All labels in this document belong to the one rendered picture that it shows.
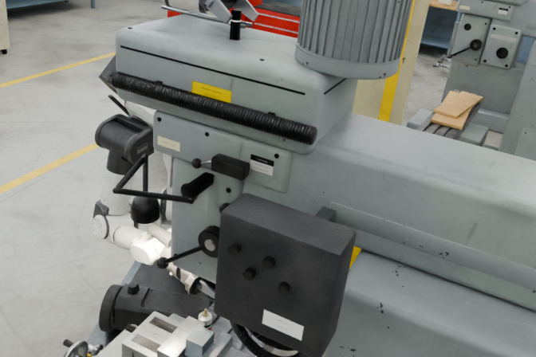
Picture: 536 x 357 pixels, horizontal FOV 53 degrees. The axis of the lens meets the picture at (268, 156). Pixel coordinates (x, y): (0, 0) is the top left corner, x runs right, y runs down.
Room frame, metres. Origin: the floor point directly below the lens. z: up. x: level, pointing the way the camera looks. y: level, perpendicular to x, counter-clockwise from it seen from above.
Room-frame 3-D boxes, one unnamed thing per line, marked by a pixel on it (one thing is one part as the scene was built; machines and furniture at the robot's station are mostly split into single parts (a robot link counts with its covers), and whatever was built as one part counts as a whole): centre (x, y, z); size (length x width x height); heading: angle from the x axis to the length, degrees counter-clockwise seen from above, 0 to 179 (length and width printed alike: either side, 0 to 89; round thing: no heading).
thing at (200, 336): (1.06, 0.12, 1.07); 0.06 x 0.05 x 0.06; 157
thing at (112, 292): (1.75, 0.59, 0.50); 0.20 x 0.05 x 0.20; 175
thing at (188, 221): (1.11, 0.10, 1.47); 0.21 x 0.19 x 0.32; 156
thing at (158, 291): (1.97, 0.31, 0.59); 0.64 x 0.52 x 0.33; 175
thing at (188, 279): (1.17, 0.17, 1.22); 0.13 x 0.12 x 0.10; 142
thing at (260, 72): (1.11, 0.09, 1.81); 0.47 x 0.26 x 0.16; 66
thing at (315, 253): (0.69, -0.04, 1.62); 0.20 x 0.09 x 0.21; 66
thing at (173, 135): (1.10, 0.06, 1.68); 0.34 x 0.24 x 0.10; 66
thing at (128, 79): (0.97, 0.13, 1.79); 0.45 x 0.04 x 0.04; 66
